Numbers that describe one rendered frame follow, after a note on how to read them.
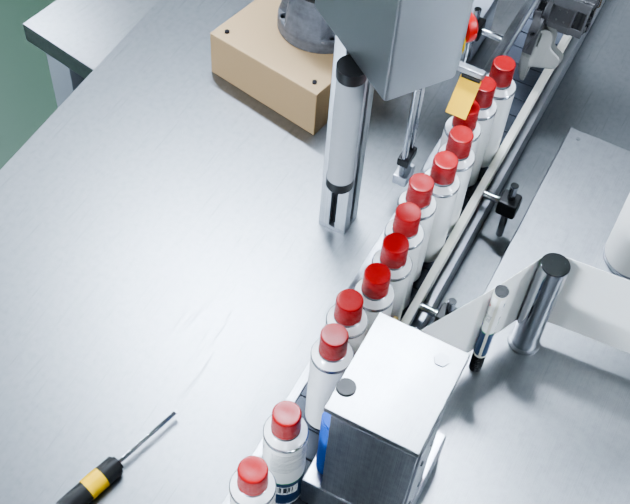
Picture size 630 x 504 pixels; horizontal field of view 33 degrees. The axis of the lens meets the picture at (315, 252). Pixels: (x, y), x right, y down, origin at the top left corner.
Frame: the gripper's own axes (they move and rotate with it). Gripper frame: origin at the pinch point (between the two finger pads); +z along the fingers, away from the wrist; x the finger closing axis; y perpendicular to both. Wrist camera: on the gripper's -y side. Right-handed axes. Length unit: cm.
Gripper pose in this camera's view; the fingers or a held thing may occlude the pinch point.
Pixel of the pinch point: (520, 70)
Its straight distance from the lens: 175.6
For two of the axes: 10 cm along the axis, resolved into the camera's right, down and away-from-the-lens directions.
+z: -2.7, 8.5, 4.5
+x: 3.8, -3.3, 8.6
